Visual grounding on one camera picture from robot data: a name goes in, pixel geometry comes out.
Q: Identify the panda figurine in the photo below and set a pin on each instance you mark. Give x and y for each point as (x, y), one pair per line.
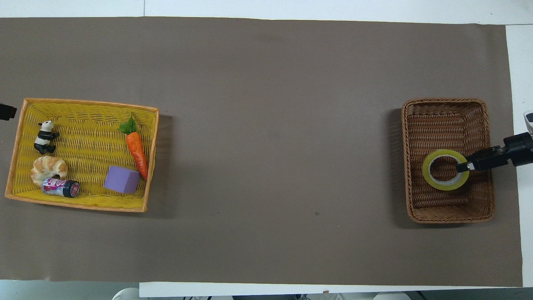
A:
(45, 138)

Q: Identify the yellow tape roll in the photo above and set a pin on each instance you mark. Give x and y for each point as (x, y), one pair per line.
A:
(429, 178)

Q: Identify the toy carrot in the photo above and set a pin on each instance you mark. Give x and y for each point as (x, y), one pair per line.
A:
(136, 151)

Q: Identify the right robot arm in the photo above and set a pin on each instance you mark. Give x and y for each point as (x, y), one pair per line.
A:
(529, 121)

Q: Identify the purple foam cube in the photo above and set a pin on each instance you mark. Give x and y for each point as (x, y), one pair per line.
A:
(120, 179)

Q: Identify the croissant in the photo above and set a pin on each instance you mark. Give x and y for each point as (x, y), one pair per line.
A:
(46, 166)

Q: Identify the brown wicker basket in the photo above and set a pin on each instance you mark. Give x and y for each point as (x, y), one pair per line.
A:
(441, 125)

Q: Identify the small drink can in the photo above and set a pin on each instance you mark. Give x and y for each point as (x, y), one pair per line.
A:
(61, 187)

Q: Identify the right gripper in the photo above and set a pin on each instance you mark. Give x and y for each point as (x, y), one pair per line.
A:
(520, 149)

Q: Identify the yellow wicker basket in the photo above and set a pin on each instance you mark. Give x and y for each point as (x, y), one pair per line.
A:
(87, 137)

